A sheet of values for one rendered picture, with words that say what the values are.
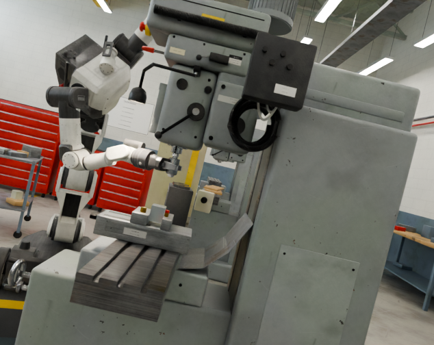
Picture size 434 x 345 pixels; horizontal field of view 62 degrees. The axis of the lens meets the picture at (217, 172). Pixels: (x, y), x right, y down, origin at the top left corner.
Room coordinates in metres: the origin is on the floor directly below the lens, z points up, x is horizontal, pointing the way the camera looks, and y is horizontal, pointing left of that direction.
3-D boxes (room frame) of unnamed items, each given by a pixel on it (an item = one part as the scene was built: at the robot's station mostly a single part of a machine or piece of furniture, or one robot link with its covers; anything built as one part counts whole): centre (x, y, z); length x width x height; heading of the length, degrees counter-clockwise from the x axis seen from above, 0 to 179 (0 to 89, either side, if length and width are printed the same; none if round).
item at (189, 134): (1.54, 0.18, 1.47); 0.21 x 0.19 x 0.32; 1
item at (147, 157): (1.57, 0.27, 1.22); 0.13 x 0.12 x 0.10; 160
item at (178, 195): (1.90, 0.17, 1.03); 0.22 x 0.12 x 0.20; 9
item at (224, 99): (1.54, -0.01, 1.47); 0.24 x 0.19 x 0.26; 1
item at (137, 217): (1.39, 0.24, 1.02); 0.15 x 0.06 x 0.04; 4
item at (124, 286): (1.54, 0.19, 0.89); 1.24 x 0.23 x 0.08; 1
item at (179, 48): (1.54, 0.15, 1.68); 0.34 x 0.24 x 0.10; 91
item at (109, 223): (1.39, 0.21, 0.98); 0.35 x 0.15 x 0.11; 94
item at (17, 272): (1.53, 0.69, 0.63); 0.16 x 0.12 x 0.12; 91
